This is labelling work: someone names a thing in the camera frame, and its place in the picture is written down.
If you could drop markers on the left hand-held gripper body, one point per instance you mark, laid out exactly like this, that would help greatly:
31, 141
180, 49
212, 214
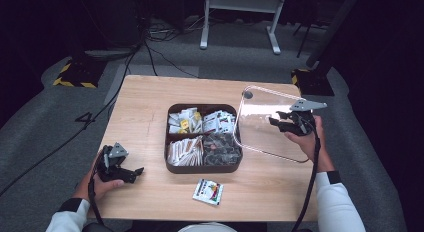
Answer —
111, 165

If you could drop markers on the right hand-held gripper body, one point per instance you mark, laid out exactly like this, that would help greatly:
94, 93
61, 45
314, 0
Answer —
303, 123

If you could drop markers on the clear plastic lid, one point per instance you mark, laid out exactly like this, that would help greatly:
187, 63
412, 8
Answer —
260, 138

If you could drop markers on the brown compartment box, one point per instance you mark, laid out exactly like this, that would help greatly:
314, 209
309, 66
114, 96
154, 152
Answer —
203, 168

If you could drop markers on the white colourful printed sachet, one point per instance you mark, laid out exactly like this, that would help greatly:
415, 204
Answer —
208, 191

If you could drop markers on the person's right hand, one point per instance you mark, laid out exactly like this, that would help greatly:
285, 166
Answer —
315, 147

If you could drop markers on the person's left hand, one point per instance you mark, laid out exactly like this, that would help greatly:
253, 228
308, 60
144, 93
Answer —
96, 189

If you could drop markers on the black yellow striped base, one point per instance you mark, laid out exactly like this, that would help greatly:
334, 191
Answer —
80, 75
313, 83

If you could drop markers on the grey table grommet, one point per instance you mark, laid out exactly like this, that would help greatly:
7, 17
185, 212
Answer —
248, 95

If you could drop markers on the pile of white stick sachets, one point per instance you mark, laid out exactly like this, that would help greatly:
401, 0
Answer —
185, 151

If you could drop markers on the pile of white printed packets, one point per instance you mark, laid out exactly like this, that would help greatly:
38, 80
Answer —
218, 122

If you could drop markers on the pile of dark wrapped candies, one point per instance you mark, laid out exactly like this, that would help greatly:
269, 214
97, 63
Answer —
221, 150

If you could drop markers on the pile of yellow-label tea bags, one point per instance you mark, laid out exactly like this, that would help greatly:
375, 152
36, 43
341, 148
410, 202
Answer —
183, 121

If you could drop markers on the dark tripod legs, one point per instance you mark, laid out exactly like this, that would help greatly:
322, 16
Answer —
305, 35

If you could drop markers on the dark slanted pole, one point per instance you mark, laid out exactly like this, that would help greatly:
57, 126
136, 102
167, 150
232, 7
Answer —
333, 28

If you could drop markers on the white metal stand frame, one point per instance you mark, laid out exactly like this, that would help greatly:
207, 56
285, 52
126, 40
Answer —
240, 3

